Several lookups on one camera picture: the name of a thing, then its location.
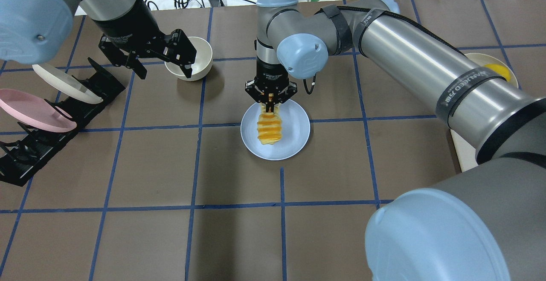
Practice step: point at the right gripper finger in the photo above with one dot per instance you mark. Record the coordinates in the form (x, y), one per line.
(267, 104)
(274, 104)

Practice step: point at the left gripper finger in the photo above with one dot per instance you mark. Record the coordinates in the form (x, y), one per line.
(180, 51)
(132, 62)

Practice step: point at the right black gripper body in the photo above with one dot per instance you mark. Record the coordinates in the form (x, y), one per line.
(270, 73)

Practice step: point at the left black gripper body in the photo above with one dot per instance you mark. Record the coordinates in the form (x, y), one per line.
(126, 27)

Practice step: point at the blue plate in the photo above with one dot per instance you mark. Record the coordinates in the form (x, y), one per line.
(295, 131)

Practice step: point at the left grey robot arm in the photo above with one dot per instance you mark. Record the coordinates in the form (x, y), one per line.
(32, 32)

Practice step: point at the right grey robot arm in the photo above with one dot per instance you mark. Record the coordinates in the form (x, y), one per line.
(349, 169)

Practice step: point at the cream plate in rack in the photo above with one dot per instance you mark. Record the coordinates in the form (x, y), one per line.
(66, 84)

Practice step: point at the pink plate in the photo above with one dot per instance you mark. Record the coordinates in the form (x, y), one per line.
(34, 111)

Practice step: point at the cream plate with lemon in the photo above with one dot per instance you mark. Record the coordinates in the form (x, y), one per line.
(483, 59)

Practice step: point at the cream bowl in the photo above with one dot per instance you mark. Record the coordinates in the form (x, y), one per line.
(203, 61)

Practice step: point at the black dish rack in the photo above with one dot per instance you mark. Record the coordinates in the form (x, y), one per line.
(23, 158)

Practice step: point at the cream rectangular tray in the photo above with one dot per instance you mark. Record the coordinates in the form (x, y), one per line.
(464, 151)

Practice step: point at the yellow lemon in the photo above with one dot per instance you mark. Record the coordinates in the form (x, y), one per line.
(500, 70)

